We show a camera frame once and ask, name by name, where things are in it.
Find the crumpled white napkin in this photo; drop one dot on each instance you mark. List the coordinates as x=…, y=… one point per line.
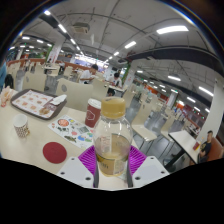
x=58, y=99

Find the white patterned mug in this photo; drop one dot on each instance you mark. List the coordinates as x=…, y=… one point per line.
x=21, y=127

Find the brown fried food piece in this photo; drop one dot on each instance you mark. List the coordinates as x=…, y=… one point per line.
x=44, y=111

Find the red paper cup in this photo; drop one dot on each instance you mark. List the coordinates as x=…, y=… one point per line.
x=92, y=115

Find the ceiling air conditioner unit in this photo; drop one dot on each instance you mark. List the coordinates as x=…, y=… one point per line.
x=80, y=28

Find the beige chair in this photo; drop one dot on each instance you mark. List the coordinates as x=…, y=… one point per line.
x=35, y=81
x=78, y=96
x=143, y=131

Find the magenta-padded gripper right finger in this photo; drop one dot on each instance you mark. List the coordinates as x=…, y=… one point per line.
x=150, y=170

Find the printed paper tray liner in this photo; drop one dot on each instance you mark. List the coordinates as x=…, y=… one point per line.
x=31, y=101

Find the flat round red coaster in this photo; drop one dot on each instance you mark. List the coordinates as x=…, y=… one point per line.
x=54, y=152

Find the ceiling lights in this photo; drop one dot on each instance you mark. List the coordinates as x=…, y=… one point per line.
x=172, y=29

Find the clear bottle with yellow cap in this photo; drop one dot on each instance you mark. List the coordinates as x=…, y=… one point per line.
x=112, y=146

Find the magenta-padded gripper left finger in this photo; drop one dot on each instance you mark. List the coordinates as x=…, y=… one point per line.
x=75, y=170

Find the colourful sticker sheet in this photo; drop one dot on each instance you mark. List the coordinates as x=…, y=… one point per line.
x=71, y=131

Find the black backpack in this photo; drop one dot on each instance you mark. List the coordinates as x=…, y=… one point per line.
x=9, y=81

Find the beige dining table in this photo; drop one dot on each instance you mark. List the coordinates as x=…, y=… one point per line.
x=183, y=140

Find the food wrapper with fries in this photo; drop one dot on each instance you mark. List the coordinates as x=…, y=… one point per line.
x=6, y=96

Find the dark brown food tray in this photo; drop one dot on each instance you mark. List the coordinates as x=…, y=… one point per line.
x=15, y=101

